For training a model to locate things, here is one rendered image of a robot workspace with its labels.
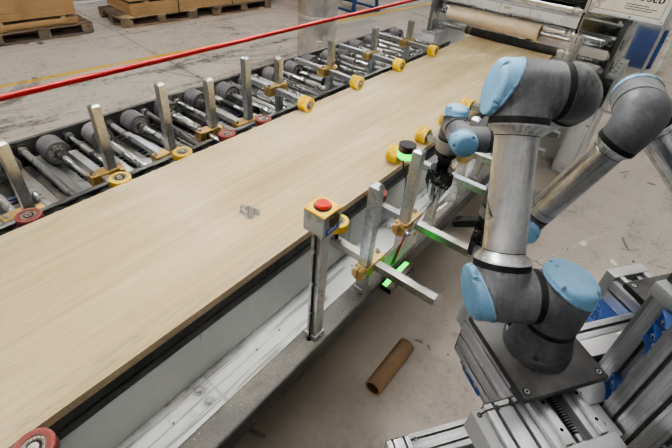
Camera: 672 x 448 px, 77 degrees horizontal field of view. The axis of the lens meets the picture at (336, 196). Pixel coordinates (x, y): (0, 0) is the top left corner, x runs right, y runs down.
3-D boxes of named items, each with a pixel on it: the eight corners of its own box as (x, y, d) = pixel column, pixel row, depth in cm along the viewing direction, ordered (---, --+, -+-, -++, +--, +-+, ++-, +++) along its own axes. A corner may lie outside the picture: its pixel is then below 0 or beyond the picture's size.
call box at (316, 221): (339, 229, 112) (342, 205, 107) (322, 242, 107) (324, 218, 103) (319, 217, 115) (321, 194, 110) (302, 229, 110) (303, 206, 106)
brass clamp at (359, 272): (384, 263, 154) (386, 253, 151) (363, 284, 145) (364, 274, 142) (370, 255, 157) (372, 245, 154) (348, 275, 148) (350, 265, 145)
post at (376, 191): (367, 291, 156) (385, 183, 127) (361, 297, 153) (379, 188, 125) (359, 286, 157) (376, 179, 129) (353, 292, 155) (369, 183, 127)
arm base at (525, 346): (585, 365, 96) (604, 338, 90) (529, 380, 92) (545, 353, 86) (541, 312, 107) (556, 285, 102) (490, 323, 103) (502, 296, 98)
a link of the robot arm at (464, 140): (495, 136, 117) (484, 119, 126) (455, 133, 117) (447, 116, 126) (487, 161, 122) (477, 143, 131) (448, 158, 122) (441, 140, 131)
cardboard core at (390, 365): (414, 344, 209) (381, 388, 189) (412, 354, 214) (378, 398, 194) (401, 335, 213) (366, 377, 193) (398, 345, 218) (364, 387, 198)
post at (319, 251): (323, 333, 138) (333, 227, 111) (313, 343, 134) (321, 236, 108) (313, 325, 140) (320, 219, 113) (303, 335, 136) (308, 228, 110)
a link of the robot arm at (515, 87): (545, 335, 85) (582, 53, 79) (470, 331, 84) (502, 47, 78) (518, 312, 97) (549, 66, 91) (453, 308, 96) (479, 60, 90)
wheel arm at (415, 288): (436, 302, 141) (439, 293, 139) (431, 308, 139) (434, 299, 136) (334, 241, 162) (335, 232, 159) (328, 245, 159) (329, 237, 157)
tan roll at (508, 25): (608, 55, 322) (616, 39, 314) (605, 59, 313) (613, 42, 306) (439, 15, 389) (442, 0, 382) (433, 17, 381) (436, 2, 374)
